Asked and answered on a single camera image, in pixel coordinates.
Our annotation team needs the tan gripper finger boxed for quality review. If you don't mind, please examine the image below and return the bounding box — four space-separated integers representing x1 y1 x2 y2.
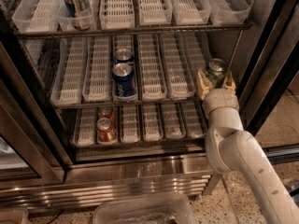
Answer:
222 70 236 92
196 69 212 100

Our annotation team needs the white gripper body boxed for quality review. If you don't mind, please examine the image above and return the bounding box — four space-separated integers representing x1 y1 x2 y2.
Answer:
202 89 239 118

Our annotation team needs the green soda can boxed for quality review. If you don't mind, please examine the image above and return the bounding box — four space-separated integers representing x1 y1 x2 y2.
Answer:
206 58 227 88

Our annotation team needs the rear blue pepsi can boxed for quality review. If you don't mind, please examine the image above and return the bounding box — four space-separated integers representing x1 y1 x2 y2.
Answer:
114 49 134 65

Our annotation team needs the blue pepsi can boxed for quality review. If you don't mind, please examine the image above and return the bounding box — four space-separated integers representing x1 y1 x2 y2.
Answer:
114 49 134 65
112 63 135 97

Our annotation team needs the clear plastic bin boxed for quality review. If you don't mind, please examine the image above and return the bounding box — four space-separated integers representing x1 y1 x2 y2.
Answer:
93 193 196 224

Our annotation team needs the stainless steel fridge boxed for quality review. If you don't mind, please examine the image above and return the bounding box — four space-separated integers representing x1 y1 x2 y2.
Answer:
0 0 298 212

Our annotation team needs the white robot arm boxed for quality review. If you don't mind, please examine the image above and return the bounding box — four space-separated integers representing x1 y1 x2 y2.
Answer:
196 70 299 224

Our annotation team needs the fridge glass door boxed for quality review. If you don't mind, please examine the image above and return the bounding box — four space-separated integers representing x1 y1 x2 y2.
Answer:
231 0 299 134

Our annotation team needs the rear red soda can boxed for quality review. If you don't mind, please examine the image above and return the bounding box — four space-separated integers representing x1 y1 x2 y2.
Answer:
98 105 116 124

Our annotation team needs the front blue pepsi can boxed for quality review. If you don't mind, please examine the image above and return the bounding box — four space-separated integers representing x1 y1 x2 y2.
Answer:
112 63 135 97

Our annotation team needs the clear container corner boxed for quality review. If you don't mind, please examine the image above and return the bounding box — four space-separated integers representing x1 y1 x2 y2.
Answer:
0 208 32 224

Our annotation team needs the red soda can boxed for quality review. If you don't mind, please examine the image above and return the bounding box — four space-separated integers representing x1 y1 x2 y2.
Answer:
96 118 116 143
98 105 116 124

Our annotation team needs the front red soda can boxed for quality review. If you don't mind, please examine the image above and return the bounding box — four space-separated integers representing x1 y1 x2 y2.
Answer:
96 118 116 143

